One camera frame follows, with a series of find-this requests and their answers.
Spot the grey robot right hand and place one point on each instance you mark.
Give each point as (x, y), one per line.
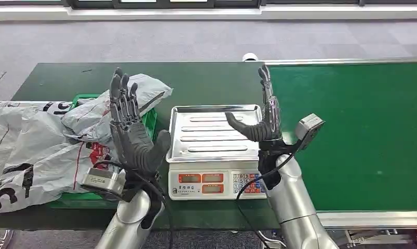
(268, 127)

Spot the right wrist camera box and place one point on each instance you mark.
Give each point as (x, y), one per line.
(308, 125)

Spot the white electronic scale steel tray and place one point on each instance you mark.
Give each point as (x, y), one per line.
(208, 137)

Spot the grey parcel dark stripe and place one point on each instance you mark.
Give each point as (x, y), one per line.
(146, 91)

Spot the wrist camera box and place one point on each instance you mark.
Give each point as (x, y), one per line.
(101, 180)
(308, 125)

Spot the large grey parcel dark seam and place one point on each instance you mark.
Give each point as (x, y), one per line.
(29, 130)

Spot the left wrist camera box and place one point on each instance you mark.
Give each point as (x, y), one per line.
(101, 180)

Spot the green plastic crate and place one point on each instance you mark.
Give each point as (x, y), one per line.
(149, 122)

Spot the green belt conveyor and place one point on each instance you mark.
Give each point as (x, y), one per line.
(366, 137)

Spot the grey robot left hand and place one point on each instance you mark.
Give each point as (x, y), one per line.
(136, 144)

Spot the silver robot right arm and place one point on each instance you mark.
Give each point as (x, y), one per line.
(294, 206)

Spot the white parcel red logo barcode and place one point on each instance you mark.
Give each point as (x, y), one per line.
(57, 172)

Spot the white round cap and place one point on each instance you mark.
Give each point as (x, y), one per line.
(250, 57)

